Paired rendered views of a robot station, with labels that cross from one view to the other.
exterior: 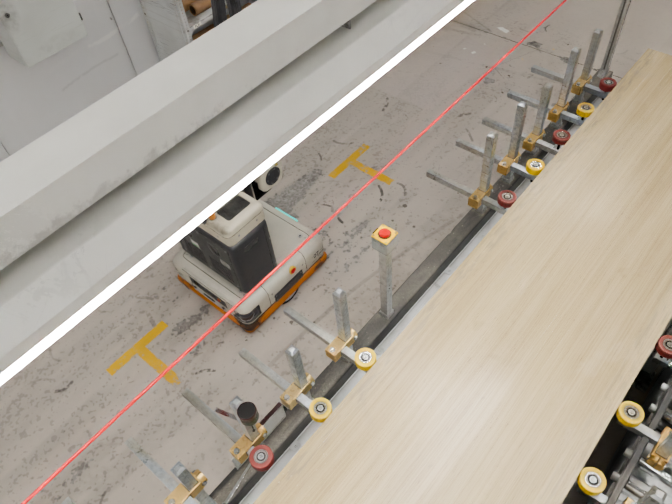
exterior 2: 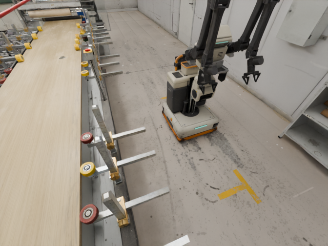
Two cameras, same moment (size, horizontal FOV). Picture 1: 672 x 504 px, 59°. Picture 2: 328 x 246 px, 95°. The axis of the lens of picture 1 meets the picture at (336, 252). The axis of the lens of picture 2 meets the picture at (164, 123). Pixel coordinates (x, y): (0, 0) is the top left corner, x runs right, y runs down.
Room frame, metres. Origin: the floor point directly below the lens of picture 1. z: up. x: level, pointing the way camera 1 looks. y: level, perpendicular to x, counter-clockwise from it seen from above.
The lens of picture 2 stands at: (2.50, -1.17, 1.72)
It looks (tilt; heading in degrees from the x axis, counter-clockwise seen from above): 46 degrees down; 113
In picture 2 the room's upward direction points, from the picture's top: straight up
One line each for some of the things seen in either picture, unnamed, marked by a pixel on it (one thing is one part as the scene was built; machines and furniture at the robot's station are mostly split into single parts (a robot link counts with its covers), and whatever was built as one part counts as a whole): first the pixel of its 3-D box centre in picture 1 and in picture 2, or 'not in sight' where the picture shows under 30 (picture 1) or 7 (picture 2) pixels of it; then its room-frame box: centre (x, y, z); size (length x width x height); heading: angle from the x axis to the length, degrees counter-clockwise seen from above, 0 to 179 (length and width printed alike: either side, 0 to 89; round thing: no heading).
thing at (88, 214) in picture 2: (559, 143); (92, 215); (2.09, -1.14, 0.85); 0.08 x 0.08 x 0.11
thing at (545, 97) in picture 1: (538, 125); (119, 212); (2.21, -1.07, 0.87); 0.04 x 0.04 x 0.48; 44
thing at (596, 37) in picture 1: (586, 71); not in sight; (2.56, -1.43, 0.89); 0.04 x 0.04 x 0.48; 44
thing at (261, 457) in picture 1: (263, 461); not in sight; (0.73, 0.33, 0.85); 0.08 x 0.08 x 0.11
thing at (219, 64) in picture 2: not in sight; (212, 73); (2.39, 0.29, 0.99); 0.28 x 0.16 x 0.22; 44
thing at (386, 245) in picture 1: (384, 240); (89, 54); (1.35, -0.18, 1.18); 0.07 x 0.07 x 0.08; 44
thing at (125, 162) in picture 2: (495, 159); (123, 163); (2.06, -0.82, 0.83); 0.43 x 0.03 x 0.04; 44
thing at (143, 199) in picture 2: (520, 136); (132, 203); (2.23, -1.00, 0.80); 0.43 x 0.03 x 0.04; 44
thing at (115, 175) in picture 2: (509, 162); (113, 168); (2.02, -0.88, 0.83); 0.14 x 0.06 x 0.05; 134
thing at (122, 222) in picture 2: (534, 138); (121, 211); (2.20, -1.06, 0.80); 0.14 x 0.06 x 0.05; 134
